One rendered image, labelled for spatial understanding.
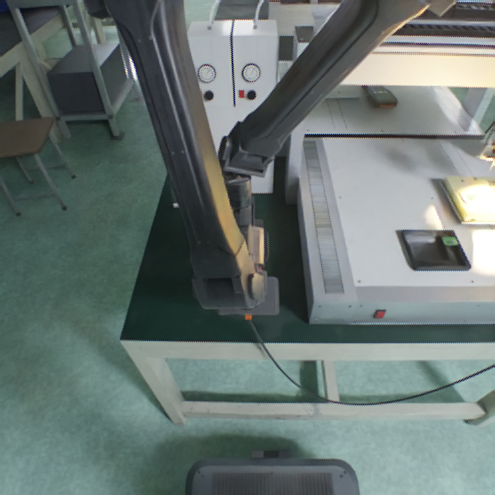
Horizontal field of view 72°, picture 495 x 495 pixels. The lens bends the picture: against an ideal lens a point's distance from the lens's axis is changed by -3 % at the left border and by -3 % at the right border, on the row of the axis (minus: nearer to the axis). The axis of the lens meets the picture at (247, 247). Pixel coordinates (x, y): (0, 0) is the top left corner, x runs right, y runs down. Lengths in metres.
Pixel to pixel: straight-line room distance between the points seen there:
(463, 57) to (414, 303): 0.56
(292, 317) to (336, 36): 0.61
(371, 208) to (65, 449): 1.42
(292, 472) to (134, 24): 1.17
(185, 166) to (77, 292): 1.68
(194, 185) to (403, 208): 0.72
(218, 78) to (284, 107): 0.47
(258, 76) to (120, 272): 1.38
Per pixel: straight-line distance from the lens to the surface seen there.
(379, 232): 0.93
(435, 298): 0.84
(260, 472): 1.24
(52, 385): 1.81
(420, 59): 0.96
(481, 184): 1.14
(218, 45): 0.93
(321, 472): 1.25
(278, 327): 0.84
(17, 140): 2.40
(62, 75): 3.09
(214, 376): 1.61
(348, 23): 0.44
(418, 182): 1.13
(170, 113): 0.38
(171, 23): 0.38
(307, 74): 0.47
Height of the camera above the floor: 1.49
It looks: 48 degrees down
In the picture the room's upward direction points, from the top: 2 degrees counter-clockwise
